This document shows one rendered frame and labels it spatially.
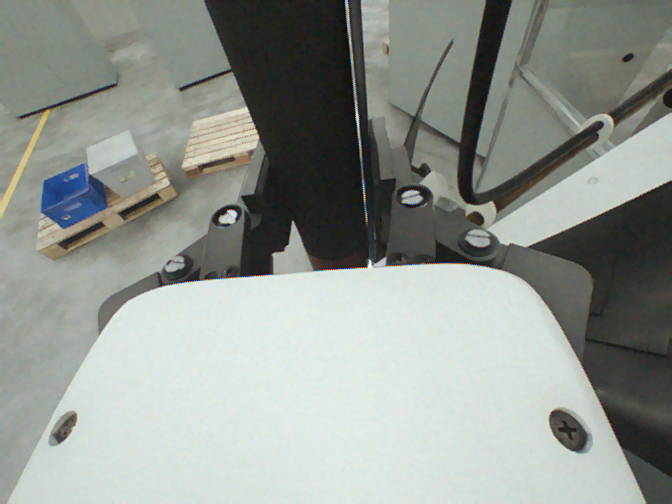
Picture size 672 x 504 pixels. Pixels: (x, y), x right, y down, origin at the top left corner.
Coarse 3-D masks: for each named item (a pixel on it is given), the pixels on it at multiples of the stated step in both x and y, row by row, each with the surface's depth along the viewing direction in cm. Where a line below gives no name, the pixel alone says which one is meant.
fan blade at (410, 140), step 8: (448, 48) 31; (440, 64) 32; (432, 80) 32; (424, 96) 33; (424, 104) 39; (416, 112) 34; (416, 120) 35; (416, 128) 41; (408, 136) 34; (416, 136) 48; (408, 144) 37; (408, 152) 41
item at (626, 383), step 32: (608, 224) 20; (640, 224) 18; (576, 256) 19; (608, 256) 17; (640, 256) 16; (608, 288) 15; (640, 288) 14; (608, 320) 14; (640, 320) 13; (608, 352) 13; (640, 352) 12; (608, 384) 12; (640, 384) 11; (608, 416) 11; (640, 416) 11; (640, 448) 10
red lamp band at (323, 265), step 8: (304, 248) 13; (360, 248) 13; (368, 248) 14; (312, 256) 13; (352, 256) 13; (360, 256) 13; (312, 264) 14; (320, 264) 13; (328, 264) 13; (336, 264) 13; (344, 264) 13; (352, 264) 13
